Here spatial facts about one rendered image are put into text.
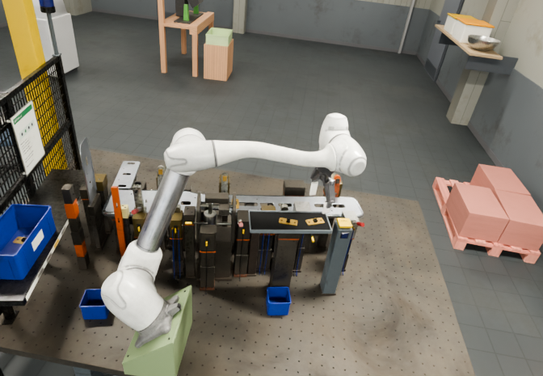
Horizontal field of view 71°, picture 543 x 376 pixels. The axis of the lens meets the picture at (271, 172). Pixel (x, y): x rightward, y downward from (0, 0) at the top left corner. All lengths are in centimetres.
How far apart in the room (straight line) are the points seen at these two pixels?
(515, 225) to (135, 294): 319
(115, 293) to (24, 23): 142
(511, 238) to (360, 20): 762
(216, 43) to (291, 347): 560
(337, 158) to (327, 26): 926
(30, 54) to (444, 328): 250
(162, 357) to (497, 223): 302
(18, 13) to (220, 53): 475
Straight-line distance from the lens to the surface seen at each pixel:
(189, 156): 139
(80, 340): 197
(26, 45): 238
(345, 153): 135
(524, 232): 398
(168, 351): 162
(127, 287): 159
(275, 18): 1059
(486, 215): 379
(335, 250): 187
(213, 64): 686
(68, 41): 711
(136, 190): 185
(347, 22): 1053
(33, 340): 203
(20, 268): 177
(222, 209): 178
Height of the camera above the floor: 225
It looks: 32 degrees down
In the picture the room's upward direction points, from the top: 7 degrees clockwise
